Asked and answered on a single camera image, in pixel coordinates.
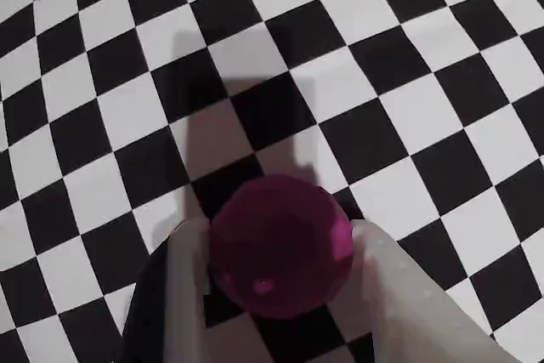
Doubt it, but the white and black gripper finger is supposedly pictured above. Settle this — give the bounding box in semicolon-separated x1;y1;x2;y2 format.
121;218;213;363

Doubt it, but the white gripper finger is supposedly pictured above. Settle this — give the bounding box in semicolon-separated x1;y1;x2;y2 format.
350;221;519;363

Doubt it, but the pink faceted ball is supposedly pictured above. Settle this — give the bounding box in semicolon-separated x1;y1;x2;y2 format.
207;173;354;320

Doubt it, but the checkerboard printed white mat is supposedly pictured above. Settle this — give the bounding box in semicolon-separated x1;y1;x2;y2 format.
0;0;544;363

